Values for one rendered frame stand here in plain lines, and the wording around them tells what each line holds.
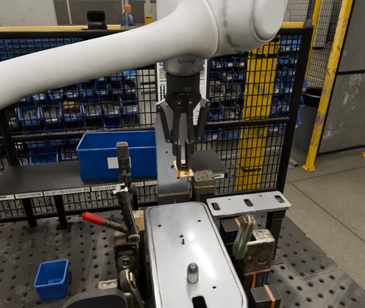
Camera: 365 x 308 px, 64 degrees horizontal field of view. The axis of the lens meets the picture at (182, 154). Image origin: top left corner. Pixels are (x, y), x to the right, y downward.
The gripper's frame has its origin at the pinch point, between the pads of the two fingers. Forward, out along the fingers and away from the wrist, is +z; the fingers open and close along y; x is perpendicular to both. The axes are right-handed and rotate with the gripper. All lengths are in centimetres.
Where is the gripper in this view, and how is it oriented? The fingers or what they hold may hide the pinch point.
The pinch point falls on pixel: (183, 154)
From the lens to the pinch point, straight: 73.0
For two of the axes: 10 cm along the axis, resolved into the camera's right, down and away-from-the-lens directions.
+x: -1.9, -4.4, 8.8
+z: 0.0, 8.9, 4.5
